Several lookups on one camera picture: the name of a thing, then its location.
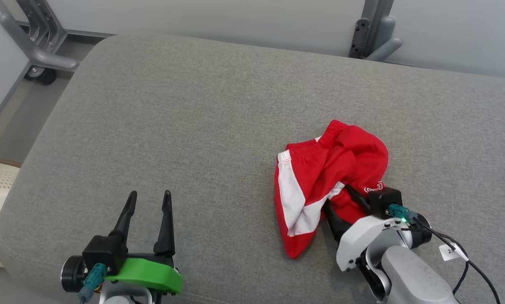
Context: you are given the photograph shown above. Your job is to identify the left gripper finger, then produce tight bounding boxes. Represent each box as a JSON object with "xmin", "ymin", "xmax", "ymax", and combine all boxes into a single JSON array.
[
  {"xmin": 153, "ymin": 190, "xmax": 176, "ymax": 256},
  {"xmin": 109, "ymin": 191, "xmax": 138, "ymax": 243}
]

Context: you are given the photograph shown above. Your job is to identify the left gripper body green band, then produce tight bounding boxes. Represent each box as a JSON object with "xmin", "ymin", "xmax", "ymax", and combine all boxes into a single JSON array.
[{"xmin": 105, "ymin": 252, "xmax": 183, "ymax": 295}]

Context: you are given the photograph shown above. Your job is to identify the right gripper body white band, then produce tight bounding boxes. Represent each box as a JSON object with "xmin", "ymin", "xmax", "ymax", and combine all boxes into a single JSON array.
[{"xmin": 336, "ymin": 215, "xmax": 411, "ymax": 271}]

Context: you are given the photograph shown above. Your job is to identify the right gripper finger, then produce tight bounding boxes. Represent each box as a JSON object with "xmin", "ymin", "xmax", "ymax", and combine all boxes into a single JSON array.
[
  {"xmin": 323, "ymin": 201, "xmax": 352, "ymax": 241},
  {"xmin": 345, "ymin": 185, "xmax": 371, "ymax": 212}
]

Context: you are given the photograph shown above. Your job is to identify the red white shorts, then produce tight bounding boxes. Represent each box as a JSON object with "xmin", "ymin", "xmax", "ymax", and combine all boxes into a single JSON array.
[{"xmin": 274, "ymin": 120, "xmax": 389, "ymax": 259}]

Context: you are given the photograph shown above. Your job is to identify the right camera cable teal plug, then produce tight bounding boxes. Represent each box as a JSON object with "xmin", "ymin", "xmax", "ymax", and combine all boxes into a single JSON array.
[{"xmin": 386, "ymin": 204, "xmax": 502, "ymax": 304}]

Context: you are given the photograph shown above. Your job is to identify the camera cable teal plug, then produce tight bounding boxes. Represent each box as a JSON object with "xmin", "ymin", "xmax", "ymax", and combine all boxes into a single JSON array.
[
  {"xmin": 386, "ymin": 204, "xmax": 502, "ymax": 304},
  {"xmin": 79, "ymin": 263, "xmax": 107, "ymax": 302}
]

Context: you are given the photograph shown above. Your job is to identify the left camera cable teal plug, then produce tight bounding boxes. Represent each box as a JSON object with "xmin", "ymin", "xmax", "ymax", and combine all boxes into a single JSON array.
[{"xmin": 79, "ymin": 263, "xmax": 107, "ymax": 302}]

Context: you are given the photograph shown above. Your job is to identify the white cable label tag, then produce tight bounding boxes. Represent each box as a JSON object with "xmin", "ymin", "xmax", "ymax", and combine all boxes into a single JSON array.
[{"xmin": 439, "ymin": 243, "xmax": 468, "ymax": 261}]

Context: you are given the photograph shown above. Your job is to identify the grey metal frame bracket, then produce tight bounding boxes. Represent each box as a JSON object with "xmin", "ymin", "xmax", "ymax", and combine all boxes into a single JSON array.
[{"xmin": 348, "ymin": 0, "xmax": 403, "ymax": 62}]

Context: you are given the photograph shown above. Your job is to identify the grey wheeled metal frame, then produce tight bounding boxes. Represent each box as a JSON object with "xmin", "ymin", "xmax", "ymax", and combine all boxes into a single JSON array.
[{"xmin": 0, "ymin": 0, "xmax": 80, "ymax": 85}]

